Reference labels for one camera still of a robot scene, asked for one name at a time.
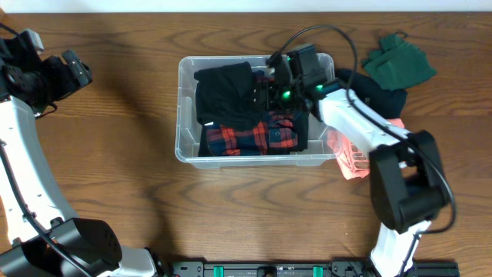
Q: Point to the black pants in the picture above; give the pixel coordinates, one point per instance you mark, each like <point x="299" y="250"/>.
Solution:
<point x="276" y="134"/>

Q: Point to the dark navy shirt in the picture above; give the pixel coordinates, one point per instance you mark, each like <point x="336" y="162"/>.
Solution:
<point x="387" y="103"/>

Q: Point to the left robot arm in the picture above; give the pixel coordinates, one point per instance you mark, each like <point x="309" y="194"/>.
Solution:
<point x="47" y="235"/>

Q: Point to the red navy plaid shirt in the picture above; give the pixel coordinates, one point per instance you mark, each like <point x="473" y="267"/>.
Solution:
<point x="230" y="127"/>

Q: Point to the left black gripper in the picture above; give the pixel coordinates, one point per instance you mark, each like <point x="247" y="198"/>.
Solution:
<point x="62" y="85"/>

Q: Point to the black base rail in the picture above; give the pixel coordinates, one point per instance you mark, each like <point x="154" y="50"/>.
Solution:
<point x="336" y="268"/>

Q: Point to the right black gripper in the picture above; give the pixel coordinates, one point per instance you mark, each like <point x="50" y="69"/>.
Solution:
<point x="264" y="99"/>

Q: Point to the green garment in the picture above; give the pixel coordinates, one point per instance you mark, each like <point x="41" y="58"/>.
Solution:
<point x="398" y="64"/>

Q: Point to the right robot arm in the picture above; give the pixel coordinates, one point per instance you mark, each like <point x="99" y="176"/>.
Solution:
<point x="408" y="187"/>

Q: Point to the clear plastic storage bin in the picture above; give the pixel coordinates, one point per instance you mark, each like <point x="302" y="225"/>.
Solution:
<point x="324" y="142"/>

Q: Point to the pink printed t-shirt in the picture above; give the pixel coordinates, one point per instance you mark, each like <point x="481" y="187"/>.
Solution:
<point x="351" y="161"/>

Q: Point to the black garment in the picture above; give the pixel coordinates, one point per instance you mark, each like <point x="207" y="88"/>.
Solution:
<point x="224" y="96"/>

